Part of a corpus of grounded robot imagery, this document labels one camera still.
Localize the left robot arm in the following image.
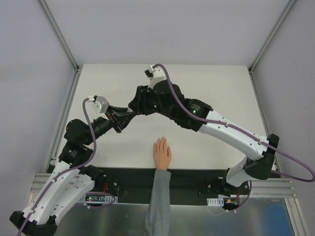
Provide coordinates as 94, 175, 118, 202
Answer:
9, 106, 136, 236

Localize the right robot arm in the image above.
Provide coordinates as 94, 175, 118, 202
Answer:
128, 81, 279, 195

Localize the grey sleeved forearm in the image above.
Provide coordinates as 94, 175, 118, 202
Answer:
144, 170, 171, 236

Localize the mannequin hand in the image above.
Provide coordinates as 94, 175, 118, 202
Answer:
153, 137, 172, 171

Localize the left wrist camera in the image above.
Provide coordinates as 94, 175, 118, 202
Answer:
88, 95, 109, 117

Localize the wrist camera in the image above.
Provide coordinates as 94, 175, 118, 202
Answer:
145, 65, 166, 89
88, 95, 109, 117

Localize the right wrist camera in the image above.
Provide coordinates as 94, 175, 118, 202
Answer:
145, 65, 166, 89

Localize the left aluminium frame post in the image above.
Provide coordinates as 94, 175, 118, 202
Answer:
37, 0, 80, 72

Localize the aluminium frame post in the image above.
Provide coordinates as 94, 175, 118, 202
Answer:
37, 0, 80, 72
248, 0, 298, 75

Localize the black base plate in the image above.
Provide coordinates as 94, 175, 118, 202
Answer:
70, 166, 280, 206

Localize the left white cable duct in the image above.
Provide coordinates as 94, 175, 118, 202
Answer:
77, 194, 118, 205

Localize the white cable duct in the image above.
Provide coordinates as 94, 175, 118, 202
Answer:
77, 194, 118, 205
206, 196, 239, 207

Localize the right white cable duct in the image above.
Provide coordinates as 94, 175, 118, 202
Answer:
206, 196, 239, 207

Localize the right aluminium frame post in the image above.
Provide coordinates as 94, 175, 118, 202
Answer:
248, 0, 298, 75

